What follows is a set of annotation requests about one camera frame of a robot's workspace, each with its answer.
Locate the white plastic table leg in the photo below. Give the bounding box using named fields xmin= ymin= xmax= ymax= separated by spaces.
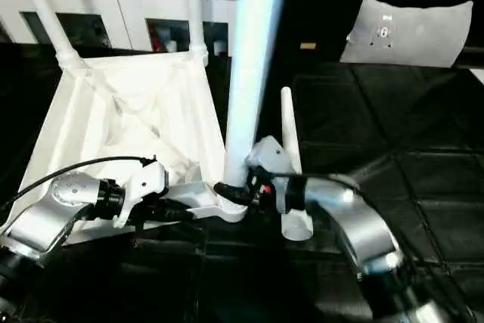
xmin=183 ymin=0 xmax=209 ymax=65
xmin=279 ymin=86 xmax=315 ymax=244
xmin=221 ymin=0 xmax=294 ymax=210
xmin=14 ymin=0 xmax=82 ymax=70

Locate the black work mat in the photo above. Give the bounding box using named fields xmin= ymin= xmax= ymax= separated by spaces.
xmin=0 ymin=41 xmax=484 ymax=323

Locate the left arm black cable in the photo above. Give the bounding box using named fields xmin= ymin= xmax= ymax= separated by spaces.
xmin=0 ymin=154 xmax=158 ymax=214

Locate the white cabinet with glass doors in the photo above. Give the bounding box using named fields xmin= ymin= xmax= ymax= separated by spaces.
xmin=0 ymin=0 xmax=243 ymax=55

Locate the white plastic table top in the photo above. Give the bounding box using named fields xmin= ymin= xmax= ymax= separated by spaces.
xmin=0 ymin=50 xmax=250 ymax=247

